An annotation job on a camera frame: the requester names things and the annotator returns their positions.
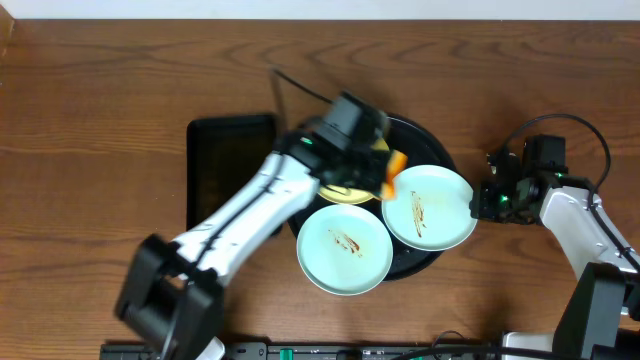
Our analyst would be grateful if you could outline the light green front plate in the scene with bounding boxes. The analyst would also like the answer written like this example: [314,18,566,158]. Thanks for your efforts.
[296,205,393,296]

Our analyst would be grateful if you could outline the yellow plate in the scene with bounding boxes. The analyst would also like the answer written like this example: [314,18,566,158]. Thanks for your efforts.
[317,137,391,206]

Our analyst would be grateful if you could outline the orange green scrub sponge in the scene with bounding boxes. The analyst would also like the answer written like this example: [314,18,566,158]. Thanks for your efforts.
[380,150,408,200]

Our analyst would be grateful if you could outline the black rectangular tray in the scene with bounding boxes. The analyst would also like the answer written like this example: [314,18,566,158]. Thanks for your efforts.
[186,113,277,229]

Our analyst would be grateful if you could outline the light green plate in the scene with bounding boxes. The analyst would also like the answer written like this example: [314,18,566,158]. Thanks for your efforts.
[296,205,393,296]
[381,165,477,252]

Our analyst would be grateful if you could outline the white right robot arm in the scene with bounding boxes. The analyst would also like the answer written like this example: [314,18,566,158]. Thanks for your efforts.
[470,171,639,359]

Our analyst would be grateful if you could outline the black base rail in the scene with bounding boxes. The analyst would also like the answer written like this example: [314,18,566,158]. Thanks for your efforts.
[98,329,556,360]

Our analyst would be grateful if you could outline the round black tray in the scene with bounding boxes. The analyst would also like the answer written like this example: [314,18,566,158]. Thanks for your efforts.
[288,114,457,282]

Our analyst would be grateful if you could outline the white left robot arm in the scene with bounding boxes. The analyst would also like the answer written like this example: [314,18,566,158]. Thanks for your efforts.
[115,131,394,359]

